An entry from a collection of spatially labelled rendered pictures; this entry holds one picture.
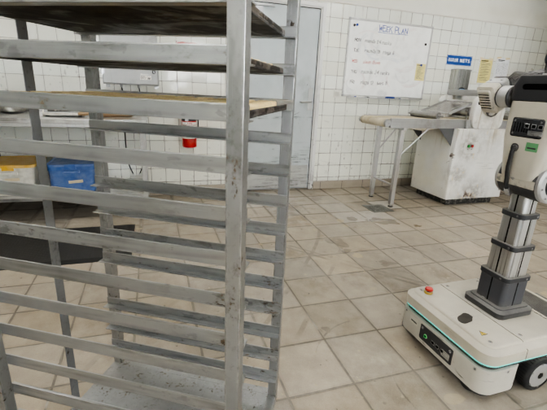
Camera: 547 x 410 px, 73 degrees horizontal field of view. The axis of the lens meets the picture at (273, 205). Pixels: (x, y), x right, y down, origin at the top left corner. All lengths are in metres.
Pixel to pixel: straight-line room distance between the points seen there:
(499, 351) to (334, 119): 3.38
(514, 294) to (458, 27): 4.09
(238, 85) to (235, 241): 0.26
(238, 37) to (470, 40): 5.16
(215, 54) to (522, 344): 1.62
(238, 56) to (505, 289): 1.62
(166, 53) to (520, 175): 1.48
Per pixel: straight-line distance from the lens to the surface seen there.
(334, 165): 4.70
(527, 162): 1.79
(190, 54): 0.66
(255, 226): 1.13
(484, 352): 1.75
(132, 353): 0.94
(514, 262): 1.91
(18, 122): 3.46
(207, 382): 1.51
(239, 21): 0.61
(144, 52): 0.70
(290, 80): 1.04
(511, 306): 2.02
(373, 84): 4.81
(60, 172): 3.61
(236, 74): 0.60
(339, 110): 4.61
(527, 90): 1.81
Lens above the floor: 1.18
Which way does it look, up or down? 18 degrees down
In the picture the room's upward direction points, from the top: 3 degrees clockwise
